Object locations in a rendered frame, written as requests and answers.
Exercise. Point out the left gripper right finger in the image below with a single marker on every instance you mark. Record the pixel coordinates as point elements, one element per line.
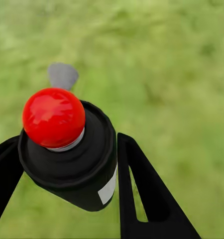
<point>166,220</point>

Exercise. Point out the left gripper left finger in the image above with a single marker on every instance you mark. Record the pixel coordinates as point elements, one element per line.
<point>11,170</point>

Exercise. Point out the pesticide atomizer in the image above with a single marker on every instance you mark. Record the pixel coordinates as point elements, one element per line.
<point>68,146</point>

